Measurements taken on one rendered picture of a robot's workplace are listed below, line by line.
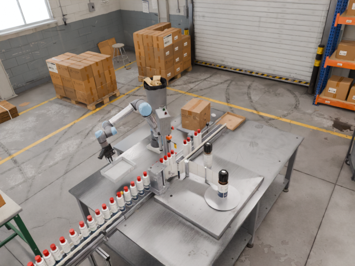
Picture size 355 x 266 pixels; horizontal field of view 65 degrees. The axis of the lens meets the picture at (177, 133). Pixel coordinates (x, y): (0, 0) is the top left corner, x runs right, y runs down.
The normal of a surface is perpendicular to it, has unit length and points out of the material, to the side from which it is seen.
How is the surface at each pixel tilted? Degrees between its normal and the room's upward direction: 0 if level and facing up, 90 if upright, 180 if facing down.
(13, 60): 90
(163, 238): 0
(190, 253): 0
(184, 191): 0
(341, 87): 90
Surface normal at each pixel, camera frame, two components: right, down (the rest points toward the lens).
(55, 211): -0.06, -0.83
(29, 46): 0.81, 0.29
